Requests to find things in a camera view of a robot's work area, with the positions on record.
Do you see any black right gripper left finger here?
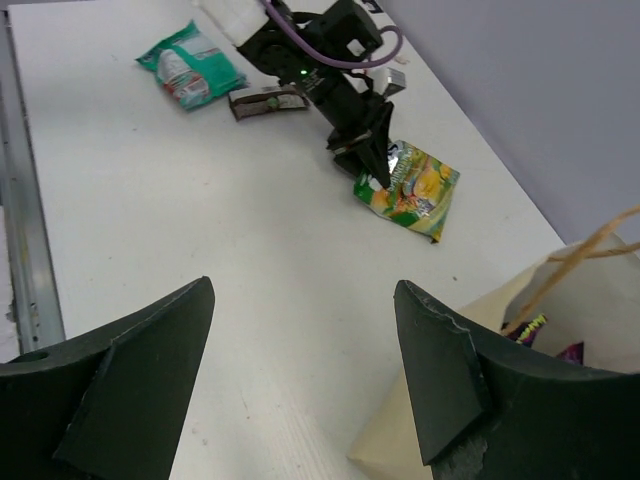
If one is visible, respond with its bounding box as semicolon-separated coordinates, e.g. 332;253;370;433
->
1;277;215;479

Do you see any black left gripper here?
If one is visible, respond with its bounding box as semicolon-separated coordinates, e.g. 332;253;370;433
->
294;1;394;188

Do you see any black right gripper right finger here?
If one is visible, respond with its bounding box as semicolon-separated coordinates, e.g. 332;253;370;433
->
394;280;639;479

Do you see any green yellow Fox's candy bag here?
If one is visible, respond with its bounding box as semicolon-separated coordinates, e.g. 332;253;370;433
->
353;140;460;243

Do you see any dark blue snack bag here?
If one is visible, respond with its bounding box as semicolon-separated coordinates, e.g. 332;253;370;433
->
506;314;548;348

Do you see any purple Fox's cherry candy bag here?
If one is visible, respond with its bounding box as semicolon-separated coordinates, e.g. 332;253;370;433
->
557;342;585;366

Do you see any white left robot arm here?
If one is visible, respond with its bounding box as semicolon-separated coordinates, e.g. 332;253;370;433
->
198;1;402;187

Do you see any brown paper bag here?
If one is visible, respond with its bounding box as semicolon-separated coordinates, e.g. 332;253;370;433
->
348;208;639;479

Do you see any brown chocolate bar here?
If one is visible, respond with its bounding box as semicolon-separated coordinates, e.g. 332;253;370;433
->
228;85;310;121

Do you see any teal snack packet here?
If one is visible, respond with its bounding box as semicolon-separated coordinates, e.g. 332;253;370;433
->
136;20;248;111

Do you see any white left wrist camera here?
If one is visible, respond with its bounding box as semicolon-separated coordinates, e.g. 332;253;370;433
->
367;66;407;98

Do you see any aluminium front rail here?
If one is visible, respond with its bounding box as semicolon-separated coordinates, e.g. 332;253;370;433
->
1;7;65;353

